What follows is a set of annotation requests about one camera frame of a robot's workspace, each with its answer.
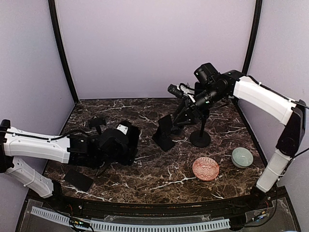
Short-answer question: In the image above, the pole phone stand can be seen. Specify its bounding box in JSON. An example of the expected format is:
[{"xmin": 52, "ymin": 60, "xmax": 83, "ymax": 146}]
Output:
[
  {"xmin": 87, "ymin": 117, "xmax": 106, "ymax": 135},
  {"xmin": 189, "ymin": 109, "xmax": 211, "ymax": 148}
]

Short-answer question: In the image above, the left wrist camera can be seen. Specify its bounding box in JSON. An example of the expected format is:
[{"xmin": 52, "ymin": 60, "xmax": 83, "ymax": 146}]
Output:
[{"xmin": 116, "ymin": 121, "xmax": 133, "ymax": 135}]

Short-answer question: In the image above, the left black frame post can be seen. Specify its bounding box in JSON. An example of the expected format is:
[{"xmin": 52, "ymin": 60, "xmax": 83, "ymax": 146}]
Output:
[{"xmin": 48, "ymin": 0, "xmax": 79, "ymax": 104}]

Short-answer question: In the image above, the black phone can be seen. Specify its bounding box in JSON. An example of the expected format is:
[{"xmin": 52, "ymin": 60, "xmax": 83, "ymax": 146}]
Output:
[{"xmin": 64, "ymin": 169, "xmax": 94, "ymax": 192}]

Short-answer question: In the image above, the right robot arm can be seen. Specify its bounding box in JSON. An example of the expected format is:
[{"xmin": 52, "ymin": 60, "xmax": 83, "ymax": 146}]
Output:
[{"xmin": 168, "ymin": 63, "xmax": 308, "ymax": 210}]

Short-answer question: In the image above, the black folding phone stand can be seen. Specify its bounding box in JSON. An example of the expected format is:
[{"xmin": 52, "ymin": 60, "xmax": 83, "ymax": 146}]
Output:
[{"xmin": 152, "ymin": 115, "xmax": 175, "ymax": 152}]

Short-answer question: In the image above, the white cable duct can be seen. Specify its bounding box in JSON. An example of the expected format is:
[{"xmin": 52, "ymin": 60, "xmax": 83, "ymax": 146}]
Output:
[{"xmin": 30, "ymin": 205, "xmax": 230, "ymax": 232}]

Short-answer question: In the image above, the pink patterned plate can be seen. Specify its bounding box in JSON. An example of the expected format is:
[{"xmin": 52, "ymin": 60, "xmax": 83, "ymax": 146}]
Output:
[{"xmin": 192, "ymin": 157, "xmax": 220, "ymax": 181}]

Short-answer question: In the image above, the pale green bowl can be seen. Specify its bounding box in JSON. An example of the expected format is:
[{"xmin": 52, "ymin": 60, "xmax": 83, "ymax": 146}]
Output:
[{"xmin": 231, "ymin": 147, "xmax": 253, "ymax": 169}]

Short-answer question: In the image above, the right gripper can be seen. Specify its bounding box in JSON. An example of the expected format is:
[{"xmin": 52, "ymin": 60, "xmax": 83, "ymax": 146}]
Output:
[{"xmin": 173, "ymin": 86, "xmax": 226, "ymax": 126}]

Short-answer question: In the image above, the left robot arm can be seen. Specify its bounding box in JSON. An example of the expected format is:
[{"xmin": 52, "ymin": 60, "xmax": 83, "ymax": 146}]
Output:
[{"xmin": 0, "ymin": 118, "xmax": 140, "ymax": 211}]

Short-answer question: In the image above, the purple phone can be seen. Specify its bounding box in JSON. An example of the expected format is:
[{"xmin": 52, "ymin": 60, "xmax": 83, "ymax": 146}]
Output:
[{"xmin": 194, "ymin": 82, "xmax": 205, "ymax": 98}]

